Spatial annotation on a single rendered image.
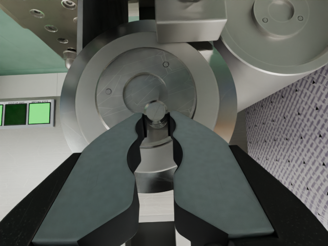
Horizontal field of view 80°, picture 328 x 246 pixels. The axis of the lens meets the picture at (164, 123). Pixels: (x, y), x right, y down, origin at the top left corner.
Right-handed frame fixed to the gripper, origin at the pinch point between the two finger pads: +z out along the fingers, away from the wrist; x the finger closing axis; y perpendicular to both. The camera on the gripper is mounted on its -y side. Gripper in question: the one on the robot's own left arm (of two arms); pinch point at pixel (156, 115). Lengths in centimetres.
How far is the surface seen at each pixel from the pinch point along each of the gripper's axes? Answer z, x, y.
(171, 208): 18.5, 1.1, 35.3
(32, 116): 32.8, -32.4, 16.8
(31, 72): 287, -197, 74
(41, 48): 243, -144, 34
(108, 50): 6.4, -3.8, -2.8
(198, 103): 3.3, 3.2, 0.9
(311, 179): 4.7, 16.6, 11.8
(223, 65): 6.0, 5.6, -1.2
